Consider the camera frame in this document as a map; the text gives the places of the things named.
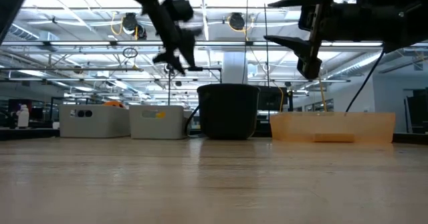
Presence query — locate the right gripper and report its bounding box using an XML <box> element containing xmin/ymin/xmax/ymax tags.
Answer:
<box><xmin>262</xmin><ymin>0</ymin><xmax>361</xmax><ymax>81</ymax></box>

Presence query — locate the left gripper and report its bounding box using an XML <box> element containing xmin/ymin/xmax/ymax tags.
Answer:
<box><xmin>142</xmin><ymin>0</ymin><xmax>201</xmax><ymax>76</ymax></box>

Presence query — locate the orange foam die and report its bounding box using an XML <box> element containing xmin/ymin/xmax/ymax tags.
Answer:
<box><xmin>102</xmin><ymin>100</ymin><xmax>126</xmax><ymax>108</ymax></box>

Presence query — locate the black background stand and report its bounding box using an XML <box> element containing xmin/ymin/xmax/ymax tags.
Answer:
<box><xmin>166</xmin><ymin>62</ymin><xmax>224</xmax><ymax>106</ymax></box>

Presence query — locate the black plastic bucket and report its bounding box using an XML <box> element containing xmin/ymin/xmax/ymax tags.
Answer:
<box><xmin>183</xmin><ymin>83</ymin><xmax>261</xmax><ymax>140</ymax></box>

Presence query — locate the grey plastic bin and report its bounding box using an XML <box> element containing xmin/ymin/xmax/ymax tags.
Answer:
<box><xmin>128</xmin><ymin>104</ymin><xmax>189</xmax><ymax>140</ymax></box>
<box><xmin>58</xmin><ymin>104</ymin><xmax>130</xmax><ymax>139</ymax></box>

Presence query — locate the orange plastic tray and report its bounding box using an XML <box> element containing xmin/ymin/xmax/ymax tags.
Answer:
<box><xmin>269</xmin><ymin>111</ymin><xmax>397</xmax><ymax>144</ymax></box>

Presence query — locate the dark background workstation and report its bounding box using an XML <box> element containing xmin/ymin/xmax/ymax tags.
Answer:
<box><xmin>403</xmin><ymin>89</ymin><xmax>428</xmax><ymax>134</ymax></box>

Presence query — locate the white bottle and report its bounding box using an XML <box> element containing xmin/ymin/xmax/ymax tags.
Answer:
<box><xmin>15</xmin><ymin>104</ymin><xmax>31</xmax><ymax>128</ymax></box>

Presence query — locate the dark background bench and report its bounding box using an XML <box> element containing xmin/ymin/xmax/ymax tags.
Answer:
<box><xmin>0</xmin><ymin>98</ymin><xmax>61</xmax><ymax>141</ymax></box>

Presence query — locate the yellow cable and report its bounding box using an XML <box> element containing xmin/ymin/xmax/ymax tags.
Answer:
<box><xmin>317</xmin><ymin>78</ymin><xmax>329</xmax><ymax>113</ymax></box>

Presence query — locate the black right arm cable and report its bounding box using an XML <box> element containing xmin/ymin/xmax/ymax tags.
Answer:
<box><xmin>344</xmin><ymin>49</ymin><xmax>385</xmax><ymax>114</ymax></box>

